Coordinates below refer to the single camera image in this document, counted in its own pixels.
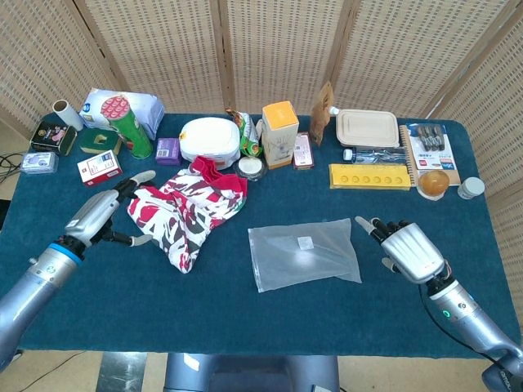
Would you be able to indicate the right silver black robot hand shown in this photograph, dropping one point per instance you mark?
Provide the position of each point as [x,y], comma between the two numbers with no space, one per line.
[412,251]

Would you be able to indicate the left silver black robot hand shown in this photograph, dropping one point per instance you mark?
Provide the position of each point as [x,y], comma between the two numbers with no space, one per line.
[92,214]

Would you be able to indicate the red white patterned garment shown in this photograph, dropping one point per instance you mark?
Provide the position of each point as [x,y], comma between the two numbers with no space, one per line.
[184,216]

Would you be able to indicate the clear plastic zip bag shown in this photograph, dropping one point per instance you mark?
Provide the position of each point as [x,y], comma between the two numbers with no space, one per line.
[286,261]

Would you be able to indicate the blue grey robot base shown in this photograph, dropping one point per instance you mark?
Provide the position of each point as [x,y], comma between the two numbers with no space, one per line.
[245,373]

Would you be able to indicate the green snack packet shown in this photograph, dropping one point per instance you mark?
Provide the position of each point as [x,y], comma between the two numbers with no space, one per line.
[249,134]

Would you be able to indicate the red white carton box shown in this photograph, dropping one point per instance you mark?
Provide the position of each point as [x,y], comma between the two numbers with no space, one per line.
[100,165]

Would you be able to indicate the orange jelly cup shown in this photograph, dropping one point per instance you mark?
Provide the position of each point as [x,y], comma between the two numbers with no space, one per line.
[434,183]

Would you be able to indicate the green yellow box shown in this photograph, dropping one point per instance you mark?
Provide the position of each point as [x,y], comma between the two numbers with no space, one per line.
[92,143]

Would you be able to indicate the clear blue plastic pack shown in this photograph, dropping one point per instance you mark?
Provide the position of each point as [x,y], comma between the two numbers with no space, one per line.
[38,162]

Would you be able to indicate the brown spiral notebook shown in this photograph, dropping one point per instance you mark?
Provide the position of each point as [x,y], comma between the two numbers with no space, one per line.
[454,176]

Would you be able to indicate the small white jar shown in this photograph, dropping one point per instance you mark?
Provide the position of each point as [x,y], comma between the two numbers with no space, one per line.
[470,188]

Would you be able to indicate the yellow tray with holes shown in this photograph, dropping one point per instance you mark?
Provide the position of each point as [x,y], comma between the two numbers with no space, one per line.
[367,177]

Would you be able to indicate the dark green tin box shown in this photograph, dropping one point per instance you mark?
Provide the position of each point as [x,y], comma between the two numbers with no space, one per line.
[53,136]

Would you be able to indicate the black floor object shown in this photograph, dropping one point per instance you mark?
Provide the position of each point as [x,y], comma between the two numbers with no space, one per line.
[4,214]

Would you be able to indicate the green chips can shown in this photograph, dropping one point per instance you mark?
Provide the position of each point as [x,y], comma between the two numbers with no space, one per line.
[130,130]

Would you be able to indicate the pen blister pack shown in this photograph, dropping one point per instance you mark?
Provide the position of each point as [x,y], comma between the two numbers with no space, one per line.
[433,155]

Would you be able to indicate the purple small box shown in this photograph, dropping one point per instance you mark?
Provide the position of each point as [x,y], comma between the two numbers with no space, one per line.
[168,151]

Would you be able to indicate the blue carpet table cover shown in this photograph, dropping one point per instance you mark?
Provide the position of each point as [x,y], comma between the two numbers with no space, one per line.
[122,310]

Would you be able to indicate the clear water bottle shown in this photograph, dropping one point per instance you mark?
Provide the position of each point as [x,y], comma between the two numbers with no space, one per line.
[376,156]

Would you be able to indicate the white cardboard tube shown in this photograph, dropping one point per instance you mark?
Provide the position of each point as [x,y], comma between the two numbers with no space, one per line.
[67,114]

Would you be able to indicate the white blue tissue pack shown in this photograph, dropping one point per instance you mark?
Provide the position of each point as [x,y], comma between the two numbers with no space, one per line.
[143,110]

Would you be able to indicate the beige lidded lunch box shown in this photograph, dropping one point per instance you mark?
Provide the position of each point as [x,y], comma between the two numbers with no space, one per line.
[367,126]

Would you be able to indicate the white plastic tub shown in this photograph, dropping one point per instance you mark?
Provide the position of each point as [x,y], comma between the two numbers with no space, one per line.
[210,139]

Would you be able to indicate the pink small box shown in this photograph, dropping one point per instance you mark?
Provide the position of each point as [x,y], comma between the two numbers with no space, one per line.
[303,151]

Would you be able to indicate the brown spout pouch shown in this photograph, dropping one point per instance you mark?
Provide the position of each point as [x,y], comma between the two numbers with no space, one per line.
[320,118]

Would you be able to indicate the shiny grey metal plate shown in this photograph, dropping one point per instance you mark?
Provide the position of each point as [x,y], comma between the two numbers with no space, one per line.
[122,373]

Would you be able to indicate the small patterned bowl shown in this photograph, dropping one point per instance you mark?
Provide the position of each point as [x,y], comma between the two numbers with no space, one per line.
[251,165]

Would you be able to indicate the orange cream tall carton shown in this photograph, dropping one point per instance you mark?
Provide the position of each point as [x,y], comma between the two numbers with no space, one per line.
[280,134]

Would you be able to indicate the wicker folding screen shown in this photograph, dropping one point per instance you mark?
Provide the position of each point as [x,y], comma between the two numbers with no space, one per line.
[163,49]

